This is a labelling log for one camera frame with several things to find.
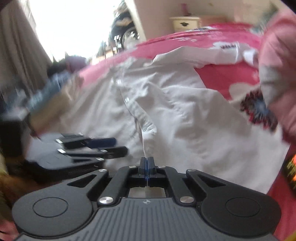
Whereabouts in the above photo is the wheelchair with clothes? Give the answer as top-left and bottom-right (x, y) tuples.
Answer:
(109, 1), (140, 53)

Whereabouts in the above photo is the green patterned pillow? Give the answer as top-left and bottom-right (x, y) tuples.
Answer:
(250, 3), (278, 35)

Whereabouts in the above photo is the cream wooden nightstand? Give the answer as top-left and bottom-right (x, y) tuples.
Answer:
(169, 16), (227, 33)

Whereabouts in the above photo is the pink floral bed blanket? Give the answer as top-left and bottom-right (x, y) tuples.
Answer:
(80, 23), (295, 240)

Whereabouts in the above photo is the white button shirt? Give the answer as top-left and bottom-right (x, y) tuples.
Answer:
(30, 45), (291, 195)

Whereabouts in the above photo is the black smartphone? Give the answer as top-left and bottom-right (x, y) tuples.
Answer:
(282, 154), (296, 193)

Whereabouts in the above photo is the dark purple bag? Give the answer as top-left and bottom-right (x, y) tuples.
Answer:
(47, 55), (87, 77)

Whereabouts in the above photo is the magenta cup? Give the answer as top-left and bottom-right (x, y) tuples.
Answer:
(181, 3), (190, 16)

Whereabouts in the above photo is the person left hand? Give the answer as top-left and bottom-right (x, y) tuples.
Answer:
(1, 156), (56, 240)

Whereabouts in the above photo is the folded light blue garment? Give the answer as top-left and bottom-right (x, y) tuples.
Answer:
(26, 71), (71, 114)

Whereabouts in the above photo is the pink quilted comforter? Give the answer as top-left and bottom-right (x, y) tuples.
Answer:
(258, 8), (295, 142)

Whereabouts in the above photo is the grey brown curtain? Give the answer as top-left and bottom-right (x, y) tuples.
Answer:
(1, 1), (52, 95)

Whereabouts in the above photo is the folded cream garments stack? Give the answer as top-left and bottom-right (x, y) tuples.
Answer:
(29, 75), (84, 133)

